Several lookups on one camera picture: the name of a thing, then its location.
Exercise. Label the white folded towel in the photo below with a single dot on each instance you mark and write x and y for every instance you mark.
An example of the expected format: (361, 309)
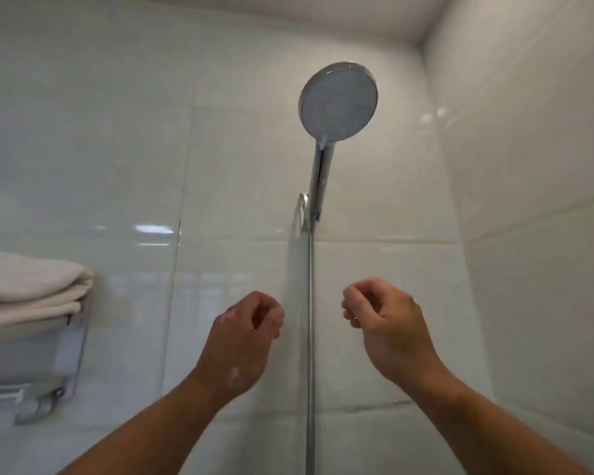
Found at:
(20, 316)
(25, 274)

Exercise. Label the chrome shower head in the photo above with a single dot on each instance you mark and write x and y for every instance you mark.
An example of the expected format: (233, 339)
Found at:
(337, 101)

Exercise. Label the person's left forearm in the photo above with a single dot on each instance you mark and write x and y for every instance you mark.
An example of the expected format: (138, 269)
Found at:
(153, 435)

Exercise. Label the person's right hand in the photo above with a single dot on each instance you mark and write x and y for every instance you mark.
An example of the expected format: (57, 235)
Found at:
(396, 331)

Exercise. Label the chrome shower rail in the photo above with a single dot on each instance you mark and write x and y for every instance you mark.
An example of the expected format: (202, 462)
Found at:
(310, 341)

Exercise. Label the person's left hand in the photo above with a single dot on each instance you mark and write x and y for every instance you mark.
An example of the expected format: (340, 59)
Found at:
(237, 341)

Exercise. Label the person's right forearm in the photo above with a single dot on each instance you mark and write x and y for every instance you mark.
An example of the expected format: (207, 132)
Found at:
(490, 430)

